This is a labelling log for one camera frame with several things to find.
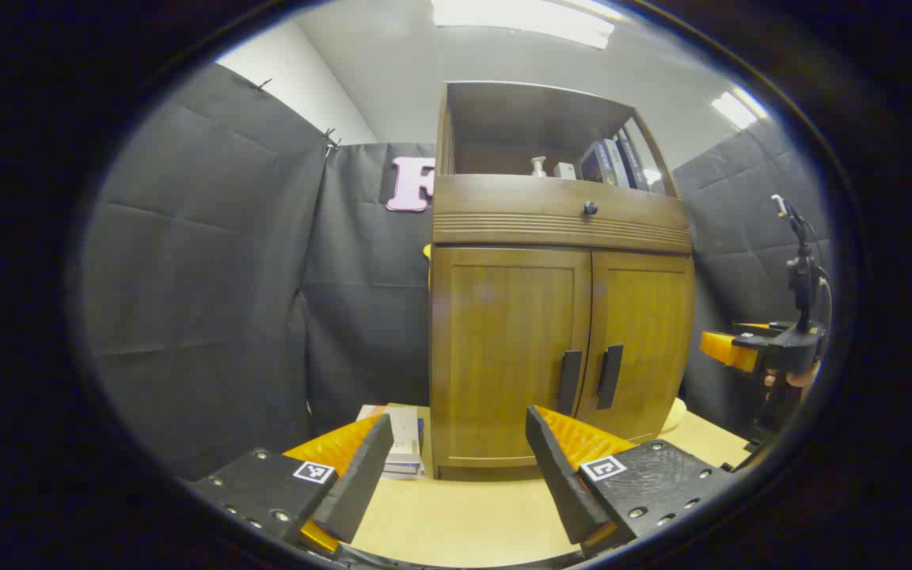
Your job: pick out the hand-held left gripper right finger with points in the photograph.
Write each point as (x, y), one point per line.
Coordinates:
(563, 483)

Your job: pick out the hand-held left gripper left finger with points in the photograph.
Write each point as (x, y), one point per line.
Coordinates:
(361, 483)

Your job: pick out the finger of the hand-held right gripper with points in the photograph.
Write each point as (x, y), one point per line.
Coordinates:
(725, 348)

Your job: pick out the wooden cabinet door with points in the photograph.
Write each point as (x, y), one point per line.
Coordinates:
(650, 332)
(495, 348)

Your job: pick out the brown wooden shoe cabinet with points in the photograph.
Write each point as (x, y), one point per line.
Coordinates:
(503, 214)

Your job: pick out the small stack of books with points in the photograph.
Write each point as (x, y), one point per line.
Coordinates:
(404, 439)

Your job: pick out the dark blue book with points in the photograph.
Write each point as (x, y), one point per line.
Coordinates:
(592, 165)
(634, 162)

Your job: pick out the grey spine book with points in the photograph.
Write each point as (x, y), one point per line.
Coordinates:
(618, 162)

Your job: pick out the small ceiling light panel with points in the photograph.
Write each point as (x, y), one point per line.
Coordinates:
(737, 109)

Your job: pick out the small white box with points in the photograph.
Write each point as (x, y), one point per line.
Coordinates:
(564, 170)

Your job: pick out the black backdrop cloth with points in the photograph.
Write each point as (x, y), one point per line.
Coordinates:
(203, 277)

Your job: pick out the small white bottle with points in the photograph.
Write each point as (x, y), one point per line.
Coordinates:
(538, 166)

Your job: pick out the small black cloth clip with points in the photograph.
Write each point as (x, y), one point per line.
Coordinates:
(332, 141)
(263, 85)

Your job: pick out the large ceiling light panel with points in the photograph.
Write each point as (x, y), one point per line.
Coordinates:
(527, 20)

